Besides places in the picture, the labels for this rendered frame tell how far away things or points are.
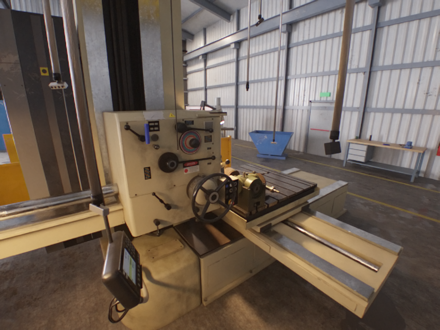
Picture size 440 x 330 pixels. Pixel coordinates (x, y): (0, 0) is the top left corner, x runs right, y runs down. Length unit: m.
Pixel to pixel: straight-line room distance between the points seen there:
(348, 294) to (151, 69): 2.38
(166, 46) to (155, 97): 0.49
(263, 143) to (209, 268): 6.23
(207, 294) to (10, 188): 3.06
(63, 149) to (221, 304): 2.07
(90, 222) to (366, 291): 2.03
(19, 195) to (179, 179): 2.90
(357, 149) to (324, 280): 6.23
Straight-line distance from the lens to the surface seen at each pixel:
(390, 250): 2.43
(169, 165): 1.38
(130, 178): 1.41
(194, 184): 1.51
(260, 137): 7.87
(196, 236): 2.29
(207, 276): 2.27
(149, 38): 2.15
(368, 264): 2.19
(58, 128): 1.98
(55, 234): 1.82
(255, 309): 2.47
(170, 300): 2.19
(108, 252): 1.14
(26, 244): 1.86
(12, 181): 3.96
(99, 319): 2.64
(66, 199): 1.77
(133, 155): 1.37
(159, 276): 1.96
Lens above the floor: 1.95
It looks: 16 degrees down
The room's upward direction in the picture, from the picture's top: straight up
